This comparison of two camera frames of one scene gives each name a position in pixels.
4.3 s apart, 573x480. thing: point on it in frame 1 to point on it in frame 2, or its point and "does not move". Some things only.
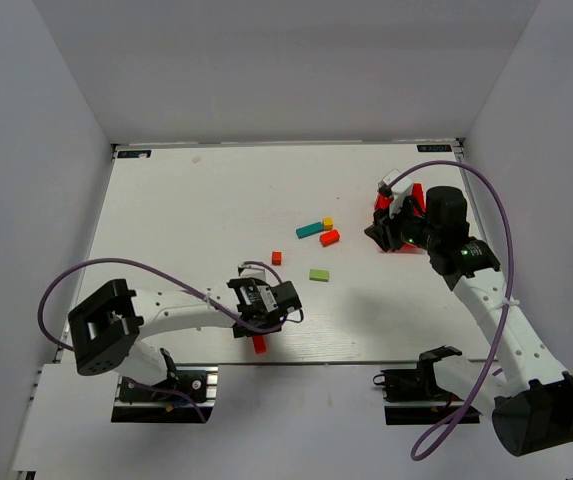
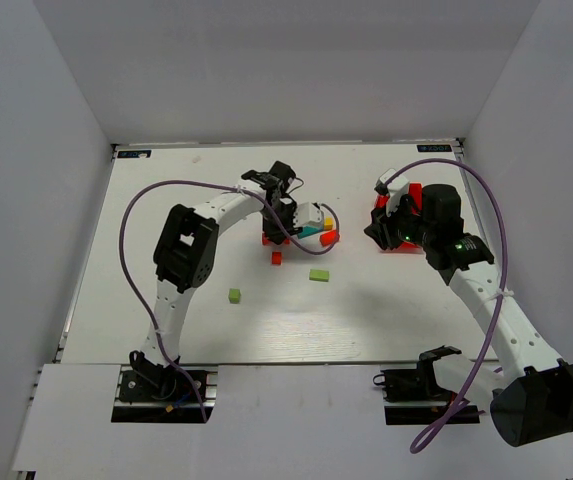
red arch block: [259, 344] to [266, 241]
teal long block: [309, 229] does not move
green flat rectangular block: [319, 275] does not move
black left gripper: [254, 329] to [276, 226]
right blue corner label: [434, 148] does not move
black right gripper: [386, 232] does not move
